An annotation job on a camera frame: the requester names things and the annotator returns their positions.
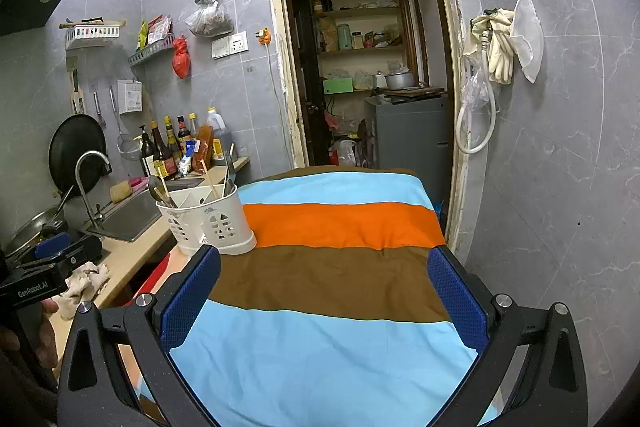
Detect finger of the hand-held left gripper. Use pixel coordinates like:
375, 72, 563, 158
34, 232, 72, 260
64, 236, 104, 269

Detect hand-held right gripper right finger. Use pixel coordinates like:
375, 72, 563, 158
427, 245, 590, 427

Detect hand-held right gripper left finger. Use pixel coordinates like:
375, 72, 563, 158
57, 244, 222, 427

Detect white plastic utensil holder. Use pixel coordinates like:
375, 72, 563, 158
155, 183, 257, 256

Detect wooden chopstick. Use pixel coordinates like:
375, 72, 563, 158
198, 156, 218, 202

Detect person's left hand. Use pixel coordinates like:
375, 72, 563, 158
0, 298, 60, 370

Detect steel wok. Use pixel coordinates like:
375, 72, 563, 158
2, 204, 68, 258

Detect white rag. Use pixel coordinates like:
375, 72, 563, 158
52, 261, 111, 320

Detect red and pink cloth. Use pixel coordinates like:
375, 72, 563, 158
132, 252, 188, 303

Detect beige kitchen counter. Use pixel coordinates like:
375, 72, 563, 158
50, 156, 251, 358

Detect steel sink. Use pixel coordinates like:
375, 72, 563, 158
100, 177, 206, 243

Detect steel faucet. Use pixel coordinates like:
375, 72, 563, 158
75, 150, 112, 230

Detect black frying pan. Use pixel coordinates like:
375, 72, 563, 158
48, 113, 107, 198

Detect black pump bottle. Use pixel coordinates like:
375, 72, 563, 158
139, 125, 156, 178

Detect hanging steel strainer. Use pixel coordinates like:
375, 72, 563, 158
109, 86, 142, 162

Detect large dark soy sauce bottle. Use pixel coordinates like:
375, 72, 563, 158
150, 120, 173, 178

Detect white and blue tube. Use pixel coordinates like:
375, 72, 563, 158
177, 139, 197, 175

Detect dark sauce bottle yellow cap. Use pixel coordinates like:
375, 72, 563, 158
162, 116, 182, 162

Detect striped blue orange brown blanket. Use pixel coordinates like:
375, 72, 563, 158
115, 167, 501, 427

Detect hanging steel utensil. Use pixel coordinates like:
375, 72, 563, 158
91, 84, 107, 128

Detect orange sauce packet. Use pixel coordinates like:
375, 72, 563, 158
192, 125, 215, 172

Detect dark oil jug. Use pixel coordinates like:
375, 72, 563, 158
206, 107, 233, 165

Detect wooden knife rack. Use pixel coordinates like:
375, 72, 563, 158
66, 55, 83, 115

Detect grey cabinet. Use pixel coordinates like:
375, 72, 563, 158
365, 94, 451, 208

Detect white plastic jug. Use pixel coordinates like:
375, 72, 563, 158
327, 139, 358, 166

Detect clear plastic bag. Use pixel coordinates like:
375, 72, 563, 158
462, 72, 493, 112

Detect red plastic bag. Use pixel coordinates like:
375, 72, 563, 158
172, 36, 192, 79

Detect wooden cutting board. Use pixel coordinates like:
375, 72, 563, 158
380, 86, 446, 100

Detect steel pot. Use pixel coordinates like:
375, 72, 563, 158
384, 71, 416, 90

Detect red seasoning packet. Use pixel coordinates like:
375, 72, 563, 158
147, 14, 173, 45

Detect green box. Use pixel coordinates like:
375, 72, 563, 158
322, 77, 355, 95

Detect cream rubber gloves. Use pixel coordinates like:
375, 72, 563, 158
462, 8, 516, 84

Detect dark wooden door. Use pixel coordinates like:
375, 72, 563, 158
286, 0, 326, 168

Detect clear bag of dried goods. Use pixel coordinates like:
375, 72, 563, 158
185, 2, 235, 38

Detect white mesh bag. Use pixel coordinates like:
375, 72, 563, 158
510, 0, 544, 84

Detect wooden storage shelf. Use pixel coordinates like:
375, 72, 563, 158
305, 0, 406, 92

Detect white wall box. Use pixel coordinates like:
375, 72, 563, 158
116, 78, 143, 114

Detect white hose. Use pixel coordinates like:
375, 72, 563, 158
455, 34, 498, 155

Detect grey wall shelf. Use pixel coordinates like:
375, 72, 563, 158
128, 34, 176, 68

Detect white wall basket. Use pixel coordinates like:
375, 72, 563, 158
65, 24, 121, 50

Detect white cable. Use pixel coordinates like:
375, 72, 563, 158
267, 44, 292, 132

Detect white wall switch panel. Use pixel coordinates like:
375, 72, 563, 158
211, 33, 248, 59

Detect worn wooden door frame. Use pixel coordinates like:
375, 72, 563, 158
262, 0, 468, 253

